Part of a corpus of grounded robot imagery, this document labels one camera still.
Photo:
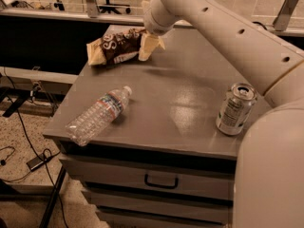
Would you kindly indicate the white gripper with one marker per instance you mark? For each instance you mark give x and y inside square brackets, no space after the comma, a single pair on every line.
[151,23]

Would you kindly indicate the brown chip bag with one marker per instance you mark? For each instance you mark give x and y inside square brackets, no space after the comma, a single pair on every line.
[115,48]

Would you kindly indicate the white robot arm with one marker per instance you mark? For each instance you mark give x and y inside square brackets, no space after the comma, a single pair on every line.
[269,180]

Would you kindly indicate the clear plastic water bottle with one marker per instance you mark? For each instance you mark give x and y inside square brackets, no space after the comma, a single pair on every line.
[99,116]

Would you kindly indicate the silver soda can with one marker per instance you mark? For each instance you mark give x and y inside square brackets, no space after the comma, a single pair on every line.
[236,108]

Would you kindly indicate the grey drawer cabinet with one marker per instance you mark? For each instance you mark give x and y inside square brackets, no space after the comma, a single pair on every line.
[167,131]

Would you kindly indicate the black power adapter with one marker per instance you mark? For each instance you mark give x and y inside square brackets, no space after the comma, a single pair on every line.
[36,162]

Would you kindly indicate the black tripod leg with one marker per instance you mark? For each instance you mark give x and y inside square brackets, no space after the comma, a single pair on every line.
[54,196]

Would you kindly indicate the metal railing frame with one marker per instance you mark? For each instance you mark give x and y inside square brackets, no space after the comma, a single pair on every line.
[79,13]

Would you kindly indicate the black drawer handle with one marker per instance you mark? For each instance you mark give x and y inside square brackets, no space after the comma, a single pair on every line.
[162,183]

